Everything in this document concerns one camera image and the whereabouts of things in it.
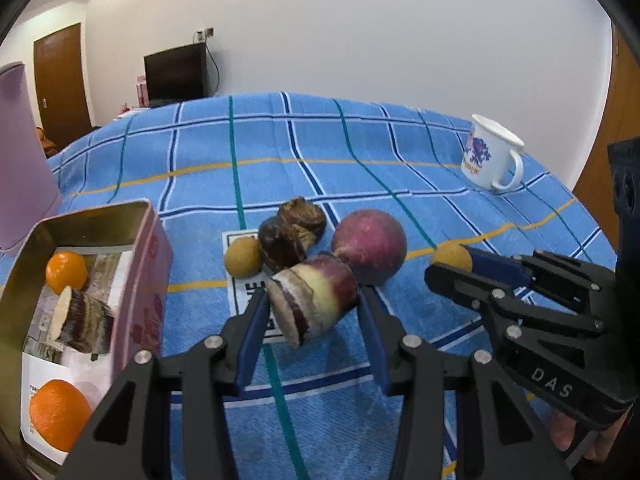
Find white printed mug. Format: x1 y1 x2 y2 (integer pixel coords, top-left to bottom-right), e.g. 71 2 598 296
460 114 526 196

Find person's right hand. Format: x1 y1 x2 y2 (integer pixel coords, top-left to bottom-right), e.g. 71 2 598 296
549 410 631 465

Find black power cable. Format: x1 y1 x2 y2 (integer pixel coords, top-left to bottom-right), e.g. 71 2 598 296
206 45 221 96

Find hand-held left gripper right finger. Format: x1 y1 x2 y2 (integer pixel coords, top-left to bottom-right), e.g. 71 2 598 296
356 285 576 480

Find blue plaid tablecloth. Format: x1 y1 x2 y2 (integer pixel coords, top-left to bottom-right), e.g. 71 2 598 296
0 91 621 480

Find large orange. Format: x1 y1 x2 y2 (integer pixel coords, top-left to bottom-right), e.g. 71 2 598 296
29 379 93 453

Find small orange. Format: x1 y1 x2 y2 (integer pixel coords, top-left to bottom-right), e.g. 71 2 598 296
45 251 88 295

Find black television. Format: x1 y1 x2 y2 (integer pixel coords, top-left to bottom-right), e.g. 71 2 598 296
143 42 208 103

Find brown leather sofa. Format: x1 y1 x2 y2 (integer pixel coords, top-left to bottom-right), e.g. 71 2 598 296
35 127 58 158

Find pink electric kettle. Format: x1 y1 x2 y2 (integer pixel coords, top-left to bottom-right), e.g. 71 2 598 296
0 61 63 256

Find brown wooden door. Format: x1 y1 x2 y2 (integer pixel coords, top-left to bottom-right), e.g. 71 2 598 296
33 22 93 148

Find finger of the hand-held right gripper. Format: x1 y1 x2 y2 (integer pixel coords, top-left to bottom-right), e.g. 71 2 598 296
424 261 605 343
464 246 620 312

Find pink metal tin box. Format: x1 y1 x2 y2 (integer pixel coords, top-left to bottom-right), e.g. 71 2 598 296
0 199 174 480

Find smooth purple passion fruit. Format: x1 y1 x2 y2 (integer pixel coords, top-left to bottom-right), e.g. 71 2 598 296
331 209 407 286

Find yellow-brown longan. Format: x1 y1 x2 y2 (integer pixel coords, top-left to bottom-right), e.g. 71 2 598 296
431 241 473 272
223 238 263 277

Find printed paper leaflet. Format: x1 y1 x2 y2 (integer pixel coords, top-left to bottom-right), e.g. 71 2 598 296
20 252 136 466

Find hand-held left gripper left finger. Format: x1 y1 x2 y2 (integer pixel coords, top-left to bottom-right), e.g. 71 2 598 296
59 287 273 480

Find dark sugarcane piece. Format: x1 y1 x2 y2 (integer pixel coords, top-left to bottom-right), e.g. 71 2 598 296
48 286 118 356

